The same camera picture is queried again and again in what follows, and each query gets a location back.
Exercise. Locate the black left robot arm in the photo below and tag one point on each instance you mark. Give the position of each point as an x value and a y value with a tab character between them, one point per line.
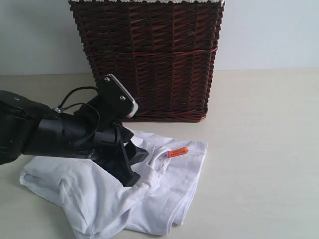
93	132

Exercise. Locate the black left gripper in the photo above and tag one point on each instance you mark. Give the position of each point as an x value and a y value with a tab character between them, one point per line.
119	159

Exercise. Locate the small orange object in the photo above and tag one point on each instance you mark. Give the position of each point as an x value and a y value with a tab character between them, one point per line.
177	152

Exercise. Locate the white t-shirt with red lettering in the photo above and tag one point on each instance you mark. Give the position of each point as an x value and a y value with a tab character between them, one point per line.
98	206

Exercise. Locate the dark brown wicker basket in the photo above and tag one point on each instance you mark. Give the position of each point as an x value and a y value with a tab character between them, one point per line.
163	53

